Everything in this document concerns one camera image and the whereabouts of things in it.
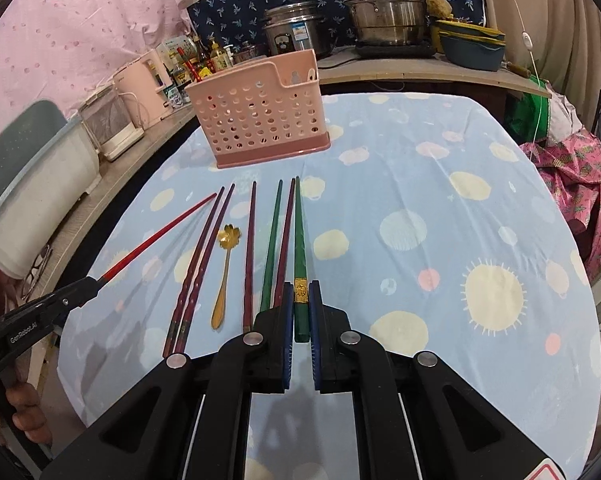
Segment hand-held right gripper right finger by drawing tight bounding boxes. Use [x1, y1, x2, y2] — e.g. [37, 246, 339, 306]
[311, 282, 566, 480]

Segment gold flower spoon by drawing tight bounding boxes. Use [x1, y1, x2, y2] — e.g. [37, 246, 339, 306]
[210, 225, 242, 331]

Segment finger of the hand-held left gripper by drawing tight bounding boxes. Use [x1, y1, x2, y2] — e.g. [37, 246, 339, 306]
[40, 274, 108, 318]

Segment pink pineapple print cloth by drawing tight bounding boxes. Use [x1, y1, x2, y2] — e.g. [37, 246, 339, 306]
[523, 130, 601, 261]

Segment cluster of condiment bottles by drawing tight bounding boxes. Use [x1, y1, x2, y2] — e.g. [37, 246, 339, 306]
[163, 35, 236, 106]

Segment black induction cooker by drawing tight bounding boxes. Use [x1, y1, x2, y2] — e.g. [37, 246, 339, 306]
[355, 40, 436, 58]

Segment white cable with switch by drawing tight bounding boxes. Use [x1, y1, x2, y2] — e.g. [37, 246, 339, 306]
[498, 0, 551, 146]

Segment grey-blue plastic lid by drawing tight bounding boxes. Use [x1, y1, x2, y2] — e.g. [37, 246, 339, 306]
[0, 100, 68, 206]

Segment yellow rimmed bowl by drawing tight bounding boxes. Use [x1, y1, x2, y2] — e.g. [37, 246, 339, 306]
[433, 17, 506, 43]

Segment white clear kitchen appliance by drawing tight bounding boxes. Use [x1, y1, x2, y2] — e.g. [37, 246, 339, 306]
[78, 82, 146, 161]

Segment green chopstick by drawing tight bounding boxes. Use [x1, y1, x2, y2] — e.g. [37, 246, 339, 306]
[293, 176, 311, 343]
[258, 179, 284, 313]

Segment beige curtain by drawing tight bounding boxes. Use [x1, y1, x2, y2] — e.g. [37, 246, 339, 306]
[473, 0, 601, 91]

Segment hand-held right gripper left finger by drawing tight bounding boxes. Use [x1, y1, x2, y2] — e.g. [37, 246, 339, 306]
[50, 282, 294, 480]

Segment steel steamer pot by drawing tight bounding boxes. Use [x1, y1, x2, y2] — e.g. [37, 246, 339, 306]
[338, 0, 436, 46]

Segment pink electric kettle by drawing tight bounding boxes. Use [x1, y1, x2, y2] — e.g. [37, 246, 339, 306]
[113, 50, 174, 128]

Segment blue dotted tablecloth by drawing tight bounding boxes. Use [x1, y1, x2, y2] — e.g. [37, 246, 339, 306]
[60, 91, 599, 480]

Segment steel rice cooker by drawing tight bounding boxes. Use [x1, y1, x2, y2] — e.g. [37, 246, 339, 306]
[260, 2, 334, 58]

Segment pale blue plastic tub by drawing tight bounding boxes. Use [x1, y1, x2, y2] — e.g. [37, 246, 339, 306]
[0, 110, 104, 278]

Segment eyeglasses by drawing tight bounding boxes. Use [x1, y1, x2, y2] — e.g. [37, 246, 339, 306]
[20, 245, 54, 301]

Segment yellow sponge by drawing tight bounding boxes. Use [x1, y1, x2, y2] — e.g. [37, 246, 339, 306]
[425, 0, 454, 21]

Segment pink dotted curtain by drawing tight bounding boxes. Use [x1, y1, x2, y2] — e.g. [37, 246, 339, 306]
[0, 0, 221, 126]

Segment pink perforated utensil basket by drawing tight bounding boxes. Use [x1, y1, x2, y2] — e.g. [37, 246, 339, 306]
[184, 50, 331, 170]

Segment green cloth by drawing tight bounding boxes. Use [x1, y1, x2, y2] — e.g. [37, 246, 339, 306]
[505, 77, 554, 143]

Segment person's left hand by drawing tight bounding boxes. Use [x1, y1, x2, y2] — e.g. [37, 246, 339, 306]
[5, 382, 56, 445]

